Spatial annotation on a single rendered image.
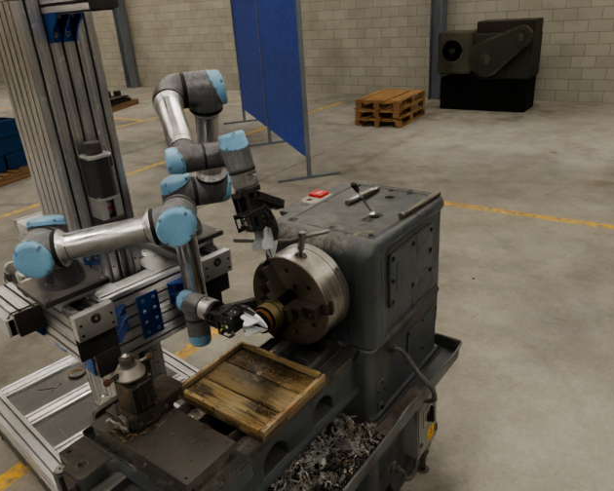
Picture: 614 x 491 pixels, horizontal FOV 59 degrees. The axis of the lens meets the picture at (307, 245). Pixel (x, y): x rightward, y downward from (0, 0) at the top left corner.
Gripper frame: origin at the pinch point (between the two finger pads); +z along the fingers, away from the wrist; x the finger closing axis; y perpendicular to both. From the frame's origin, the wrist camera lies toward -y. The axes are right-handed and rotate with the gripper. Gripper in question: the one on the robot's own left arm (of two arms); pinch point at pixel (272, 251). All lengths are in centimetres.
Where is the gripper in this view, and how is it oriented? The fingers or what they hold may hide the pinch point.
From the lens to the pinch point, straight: 155.8
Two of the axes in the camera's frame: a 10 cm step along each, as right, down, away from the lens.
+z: 2.7, 9.3, 2.5
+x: 7.6, -0.5, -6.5
